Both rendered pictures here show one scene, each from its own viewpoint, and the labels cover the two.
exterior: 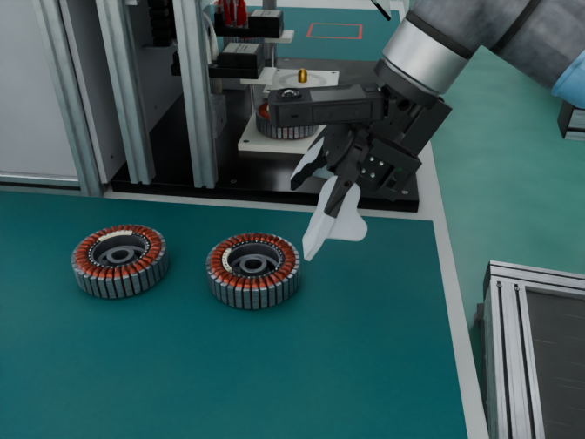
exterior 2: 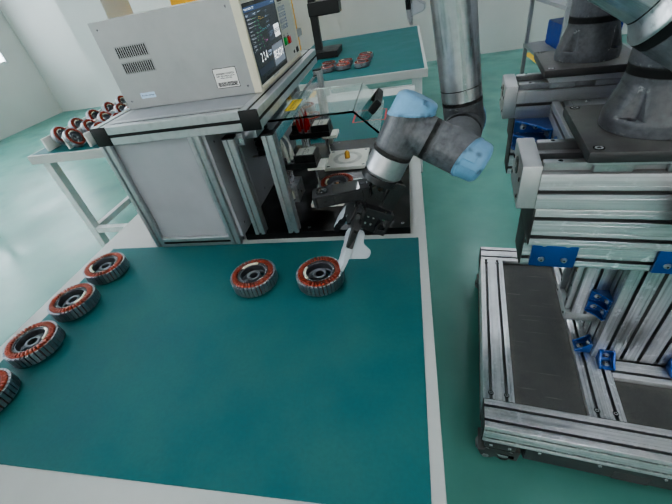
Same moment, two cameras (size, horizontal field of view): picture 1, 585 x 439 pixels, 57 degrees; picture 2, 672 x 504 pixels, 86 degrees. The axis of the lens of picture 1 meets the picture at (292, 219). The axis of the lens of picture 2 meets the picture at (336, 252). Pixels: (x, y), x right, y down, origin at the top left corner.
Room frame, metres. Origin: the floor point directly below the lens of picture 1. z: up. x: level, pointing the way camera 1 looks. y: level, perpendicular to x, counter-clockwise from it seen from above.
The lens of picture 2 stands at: (-0.12, -0.09, 1.32)
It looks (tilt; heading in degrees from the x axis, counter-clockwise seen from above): 38 degrees down; 8
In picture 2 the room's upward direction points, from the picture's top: 11 degrees counter-clockwise
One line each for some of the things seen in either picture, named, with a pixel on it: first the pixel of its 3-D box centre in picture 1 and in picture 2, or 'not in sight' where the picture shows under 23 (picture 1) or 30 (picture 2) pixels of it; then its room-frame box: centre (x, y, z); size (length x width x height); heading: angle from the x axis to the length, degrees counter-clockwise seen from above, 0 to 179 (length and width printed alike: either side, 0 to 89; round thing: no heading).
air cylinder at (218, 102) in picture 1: (207, 115); (293, 189); (0.90, 0.15, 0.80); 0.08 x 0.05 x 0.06; 173
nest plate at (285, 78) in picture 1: (302, 84); (347, 159); (1.12, -0.02, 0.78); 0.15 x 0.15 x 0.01; 83
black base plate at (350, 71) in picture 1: (288, 112); (339, 179); (1.00, 0.01, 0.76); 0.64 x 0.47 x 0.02; 173
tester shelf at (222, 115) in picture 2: not in sight; (226, 88); (1.04, 0.31, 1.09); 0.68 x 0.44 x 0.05; 173
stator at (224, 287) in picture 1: (253, 268); (320, 275); (0.50, 0.05, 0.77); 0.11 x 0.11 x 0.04
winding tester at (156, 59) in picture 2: not in sight; (212, 41); (1.06, 0.31, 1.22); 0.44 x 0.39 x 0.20; 173
